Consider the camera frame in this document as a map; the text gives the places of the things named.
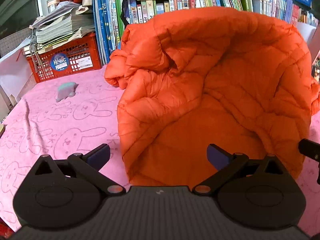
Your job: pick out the row of thin blue books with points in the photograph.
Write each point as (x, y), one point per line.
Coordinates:
(105, 25)

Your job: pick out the row of pink blue books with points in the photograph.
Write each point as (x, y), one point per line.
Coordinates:
(282, 7)

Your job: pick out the white cardboard sheet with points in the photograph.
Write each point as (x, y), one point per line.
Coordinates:
(306, 33)

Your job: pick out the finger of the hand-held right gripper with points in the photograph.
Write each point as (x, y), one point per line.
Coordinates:
(308, 148)

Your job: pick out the window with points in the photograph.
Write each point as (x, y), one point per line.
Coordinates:
(17, 12)

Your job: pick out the white paper sheet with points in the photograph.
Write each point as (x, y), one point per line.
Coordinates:
(12, 72)

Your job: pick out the stack of paper workbooks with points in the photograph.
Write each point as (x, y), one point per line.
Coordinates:
(65, 27)

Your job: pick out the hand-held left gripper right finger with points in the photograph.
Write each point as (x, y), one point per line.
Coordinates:
(217, 156)

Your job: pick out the orange hooded puffer jacket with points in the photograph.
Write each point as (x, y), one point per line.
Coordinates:
(200, 80)

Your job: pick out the wooden board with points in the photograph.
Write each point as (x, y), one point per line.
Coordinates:
(2, 130)

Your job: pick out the red plastic crate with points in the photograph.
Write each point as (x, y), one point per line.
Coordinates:
(75, 52)

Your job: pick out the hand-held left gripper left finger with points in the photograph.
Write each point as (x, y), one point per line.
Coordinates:
(101, 155)

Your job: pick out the pink rabbit-print blanket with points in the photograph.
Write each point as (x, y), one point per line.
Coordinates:
(50, 120)

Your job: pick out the row of small colourful books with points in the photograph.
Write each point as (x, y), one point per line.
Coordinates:
(308, 17)

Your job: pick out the small grey teal toy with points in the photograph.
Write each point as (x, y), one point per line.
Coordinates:
(65, 91)

